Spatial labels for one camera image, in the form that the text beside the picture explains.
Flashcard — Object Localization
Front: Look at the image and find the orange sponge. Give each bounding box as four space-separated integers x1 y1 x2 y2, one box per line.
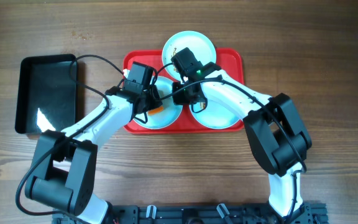
147 106 164 116

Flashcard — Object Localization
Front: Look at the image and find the light blue plate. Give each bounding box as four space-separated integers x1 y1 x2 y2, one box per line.
135 77 183 129
189 100 239 129
162 30 217 83

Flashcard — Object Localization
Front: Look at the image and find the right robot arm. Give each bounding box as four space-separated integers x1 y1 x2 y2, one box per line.
171 48 312 223

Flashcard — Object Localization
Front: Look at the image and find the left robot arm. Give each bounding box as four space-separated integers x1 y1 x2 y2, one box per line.
16 62 161 223

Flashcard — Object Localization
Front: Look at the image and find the red plastic tray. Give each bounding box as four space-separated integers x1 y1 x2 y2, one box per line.
124 48 244 134

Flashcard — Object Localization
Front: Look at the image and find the black rectangular water tray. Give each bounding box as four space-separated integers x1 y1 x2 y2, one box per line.
15 54 78 134

